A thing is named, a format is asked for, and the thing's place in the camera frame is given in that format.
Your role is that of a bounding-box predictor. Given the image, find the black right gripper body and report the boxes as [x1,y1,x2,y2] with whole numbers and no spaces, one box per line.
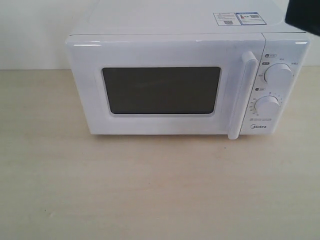
[284,0,320,37]

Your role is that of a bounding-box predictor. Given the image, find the white microwave door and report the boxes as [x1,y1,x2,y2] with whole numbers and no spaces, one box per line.
[66,33,266,139]

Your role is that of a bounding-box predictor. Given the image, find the white plastic control knob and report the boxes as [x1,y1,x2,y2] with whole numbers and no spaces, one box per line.
[254,95,280,117]
[264,63,293,86]

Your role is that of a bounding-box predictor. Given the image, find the white Midea microwave oven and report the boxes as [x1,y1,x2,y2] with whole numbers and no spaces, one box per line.
[64,0,312,137]

